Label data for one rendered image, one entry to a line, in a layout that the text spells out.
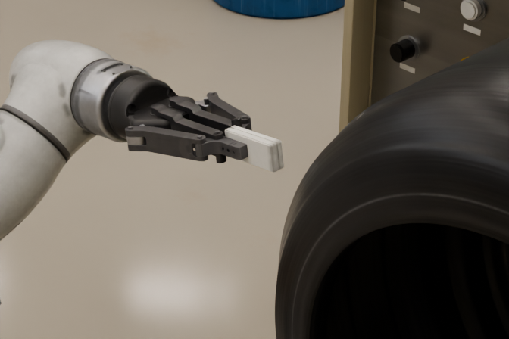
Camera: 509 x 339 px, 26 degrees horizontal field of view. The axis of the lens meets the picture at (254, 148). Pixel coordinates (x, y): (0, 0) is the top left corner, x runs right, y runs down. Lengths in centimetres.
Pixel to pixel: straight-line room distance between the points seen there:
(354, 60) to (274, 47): 250
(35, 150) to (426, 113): 60
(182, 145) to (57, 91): 22
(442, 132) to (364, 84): 99
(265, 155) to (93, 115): 24
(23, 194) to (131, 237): 187
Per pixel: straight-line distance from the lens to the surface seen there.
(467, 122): 78
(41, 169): 129
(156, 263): 303
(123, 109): 121
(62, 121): 129
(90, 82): 126
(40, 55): 134
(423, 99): 82
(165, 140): 114
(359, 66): 174
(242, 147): 110
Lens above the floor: 179
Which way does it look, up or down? 30 degrees down
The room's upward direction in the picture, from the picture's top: straight up
